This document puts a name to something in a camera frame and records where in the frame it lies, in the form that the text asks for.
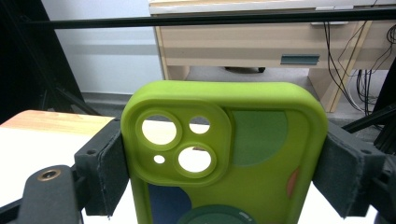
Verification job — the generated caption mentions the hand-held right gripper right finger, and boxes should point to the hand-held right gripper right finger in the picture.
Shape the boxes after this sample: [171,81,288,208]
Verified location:
[312,120,388,219]

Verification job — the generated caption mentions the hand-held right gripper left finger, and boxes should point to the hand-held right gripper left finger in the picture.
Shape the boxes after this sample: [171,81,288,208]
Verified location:
[74,119,131,218]

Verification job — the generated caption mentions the green phone case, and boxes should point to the green phone case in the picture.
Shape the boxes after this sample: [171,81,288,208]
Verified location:
[120,79,330,224]

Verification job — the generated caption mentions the black metal stand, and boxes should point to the black metal stand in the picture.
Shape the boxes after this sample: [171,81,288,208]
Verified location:
[341,104,396,157]

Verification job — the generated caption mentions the black curtain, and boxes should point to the black curtain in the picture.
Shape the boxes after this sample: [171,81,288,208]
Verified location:
[0,0,86,124]

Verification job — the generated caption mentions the black metal bar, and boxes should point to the black metal bar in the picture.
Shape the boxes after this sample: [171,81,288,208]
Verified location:
[24,7,396,31]

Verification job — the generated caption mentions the wooden desk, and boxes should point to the wooden desk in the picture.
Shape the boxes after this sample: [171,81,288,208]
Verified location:
[148,0,396,114]

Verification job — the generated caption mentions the black cables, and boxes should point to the black cables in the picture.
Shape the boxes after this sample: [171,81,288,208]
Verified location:
[322,21,396,117]

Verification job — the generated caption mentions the grey desk handle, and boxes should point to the grey desk handle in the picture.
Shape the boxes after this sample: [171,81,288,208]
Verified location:
[280,53,321,66]

